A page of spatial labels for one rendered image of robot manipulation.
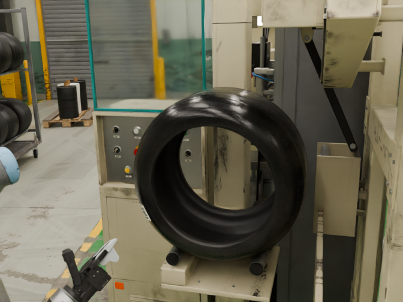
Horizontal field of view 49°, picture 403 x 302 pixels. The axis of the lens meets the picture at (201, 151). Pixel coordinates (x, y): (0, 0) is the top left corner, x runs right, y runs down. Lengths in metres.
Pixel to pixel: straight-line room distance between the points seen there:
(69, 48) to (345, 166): 10.17
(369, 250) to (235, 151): 0.61
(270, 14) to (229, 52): 0.66
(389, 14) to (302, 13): 0.17
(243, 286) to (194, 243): 0.24
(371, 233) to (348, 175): 0.24
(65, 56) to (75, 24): 0.80
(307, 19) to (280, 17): 0.06
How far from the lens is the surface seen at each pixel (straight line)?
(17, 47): 5.96
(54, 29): 11.48
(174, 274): 1.55
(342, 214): 1.69
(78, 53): 11.34
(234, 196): 1.77
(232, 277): 1.61
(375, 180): 1.67
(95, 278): 1.45
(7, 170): 1.38
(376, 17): 0.89
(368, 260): 1.79
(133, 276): 2.40
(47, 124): 8.22
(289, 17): 1.01
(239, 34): 1.65
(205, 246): 1.45
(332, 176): 1.64
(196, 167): 2.09
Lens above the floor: 1.64
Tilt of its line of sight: 16 degrees down
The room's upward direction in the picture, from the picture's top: 1 degrees counter-clockwise
